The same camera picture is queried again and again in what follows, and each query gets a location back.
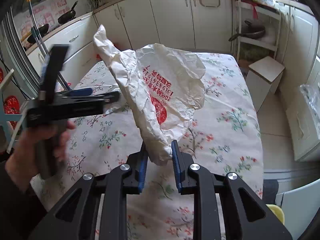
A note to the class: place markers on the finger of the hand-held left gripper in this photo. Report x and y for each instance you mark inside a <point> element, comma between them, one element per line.
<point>56,65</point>
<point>80,92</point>

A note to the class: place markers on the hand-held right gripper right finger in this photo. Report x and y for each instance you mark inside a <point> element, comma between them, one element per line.
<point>176,165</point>

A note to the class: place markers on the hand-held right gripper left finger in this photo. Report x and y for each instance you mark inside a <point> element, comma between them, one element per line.
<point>142,165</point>

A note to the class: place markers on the white plastic bag red print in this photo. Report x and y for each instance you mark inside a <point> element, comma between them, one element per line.
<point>155,80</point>

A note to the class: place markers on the yellow plastic basin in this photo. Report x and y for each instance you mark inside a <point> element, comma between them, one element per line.
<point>277,212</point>

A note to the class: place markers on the person's left forearm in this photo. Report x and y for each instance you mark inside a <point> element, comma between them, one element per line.
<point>15,205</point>

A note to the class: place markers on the person's left hand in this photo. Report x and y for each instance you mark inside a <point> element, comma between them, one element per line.
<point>23,155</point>

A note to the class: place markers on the black frying pan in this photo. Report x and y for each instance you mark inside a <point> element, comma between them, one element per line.
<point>66,17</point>
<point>37,33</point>

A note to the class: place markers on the cream cabinet with drawers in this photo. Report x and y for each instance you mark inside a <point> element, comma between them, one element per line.
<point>80,35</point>

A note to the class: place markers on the metal pipes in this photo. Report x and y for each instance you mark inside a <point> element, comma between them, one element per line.
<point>15,55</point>

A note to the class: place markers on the red round ornament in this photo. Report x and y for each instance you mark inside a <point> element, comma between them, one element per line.
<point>11,105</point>

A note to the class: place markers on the floral tablecloth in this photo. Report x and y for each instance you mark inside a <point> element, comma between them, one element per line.
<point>220,130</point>

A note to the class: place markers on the dark floor mat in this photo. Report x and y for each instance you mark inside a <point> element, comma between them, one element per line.
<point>270,190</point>

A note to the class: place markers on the cream corner kitchen cabinets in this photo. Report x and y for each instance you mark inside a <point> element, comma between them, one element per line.
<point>170,17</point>

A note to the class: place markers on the white refrigerator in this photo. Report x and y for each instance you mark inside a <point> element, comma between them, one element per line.
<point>300,205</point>

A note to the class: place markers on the white stool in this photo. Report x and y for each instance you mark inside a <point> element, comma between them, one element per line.
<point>266,67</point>

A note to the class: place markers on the green vegetables in bag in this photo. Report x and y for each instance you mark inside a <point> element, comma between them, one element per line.
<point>253,52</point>

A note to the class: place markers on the clear plastic bag on drawer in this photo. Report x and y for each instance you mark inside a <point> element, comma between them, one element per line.
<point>311,100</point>

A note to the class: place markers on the white shelf rack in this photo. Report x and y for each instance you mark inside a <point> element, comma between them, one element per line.
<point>271,45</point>

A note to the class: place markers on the dark pan with lid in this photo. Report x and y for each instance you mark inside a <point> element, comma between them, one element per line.
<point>252,32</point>

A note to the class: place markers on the red plastic strip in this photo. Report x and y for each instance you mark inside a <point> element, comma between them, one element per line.
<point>255,11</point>

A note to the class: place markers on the cream tall drawer cabinet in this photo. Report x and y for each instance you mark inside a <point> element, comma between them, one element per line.
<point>300,42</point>

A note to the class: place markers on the teal white frame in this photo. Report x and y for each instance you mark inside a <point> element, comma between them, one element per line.
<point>10,117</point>

